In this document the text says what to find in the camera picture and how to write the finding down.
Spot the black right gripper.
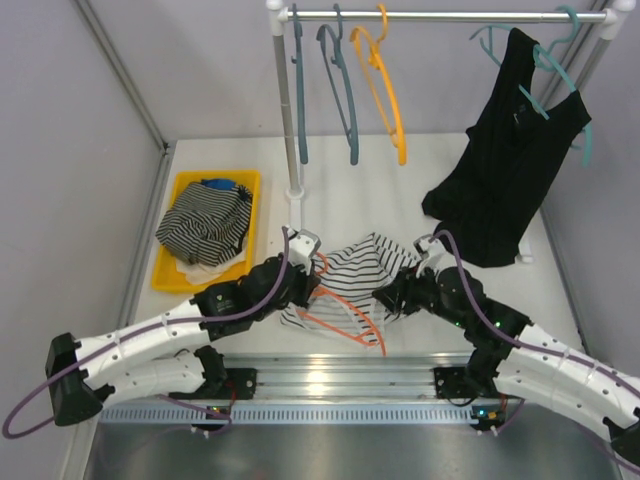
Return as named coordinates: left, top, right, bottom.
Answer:
left=372, top=259, right=468, bottom=329

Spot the white black striped tank top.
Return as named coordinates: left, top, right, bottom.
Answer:
left=280, top=232, right=418, bottom=341

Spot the orange plastic hanger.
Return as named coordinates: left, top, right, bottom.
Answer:
left=295, top=283, right=387, bottom=357

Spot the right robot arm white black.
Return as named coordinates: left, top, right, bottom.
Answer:
left=373, top=267, right=639, bottom=466

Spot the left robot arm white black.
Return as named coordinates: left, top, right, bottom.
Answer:
left=45, top=255, right=320, bottom=426

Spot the grey-blue hanger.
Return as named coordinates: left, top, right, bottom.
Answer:
left=316, top=3, right=360, bottom=166
left=290, top=3, right=309, bottom=165

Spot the black tank top hanging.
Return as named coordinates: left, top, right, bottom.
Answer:
left=422, top=28, right=591, bottom=268

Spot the yellow plastic hanger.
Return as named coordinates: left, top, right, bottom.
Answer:
left=349, top=3, right=408, bottom=166

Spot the grey-blue hanger outer left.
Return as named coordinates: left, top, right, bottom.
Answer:
left=290, top=3, right=309, bottom=165

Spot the teal plastic hanger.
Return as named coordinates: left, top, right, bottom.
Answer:
left=469, top=5, right=595, bottom=167

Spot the cream cloth in bin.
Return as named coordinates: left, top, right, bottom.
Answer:
left=175, top=239, right=248, bottom=286

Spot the dark striped garment in bin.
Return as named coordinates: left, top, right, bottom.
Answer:
left=155, top=182, right=253, bottom=267

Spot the blue garment in bin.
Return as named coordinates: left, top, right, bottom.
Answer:
left=200, top=178, right=237, bottom=191

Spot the yellow plastic bin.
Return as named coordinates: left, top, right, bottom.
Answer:
left=151, top=170, right=261, bottom=294

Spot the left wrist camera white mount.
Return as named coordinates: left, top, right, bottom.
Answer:
left=287, top=226, right=321, bottom=275

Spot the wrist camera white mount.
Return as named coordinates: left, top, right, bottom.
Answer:
left=287, top=226, right=321, bottom=275
left=413, top=235, right=447, bottom=278

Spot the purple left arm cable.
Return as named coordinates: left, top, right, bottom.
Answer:
left=1, top=225, right=292, bottom=442

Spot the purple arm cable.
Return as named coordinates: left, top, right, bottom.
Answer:
left=434, top=229, right=640, bottom=474
left=1, top=225, right=292, bottom=442

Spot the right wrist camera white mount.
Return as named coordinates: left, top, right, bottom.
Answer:
left=413, top=235, right=447, bottom=278

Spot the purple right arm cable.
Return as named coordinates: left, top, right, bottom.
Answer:
left=434, top=229, right=640, bottom=474

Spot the aluminium rail base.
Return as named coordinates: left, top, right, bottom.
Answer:
left=224, top=353, right=470, bottom=402

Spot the white slotted cable duct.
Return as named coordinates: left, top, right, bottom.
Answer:
left=99, top=402, right=479, bottom=425

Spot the white garment rack frame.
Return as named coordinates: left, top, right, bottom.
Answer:
left=266, top=1, right=636, bottom=227

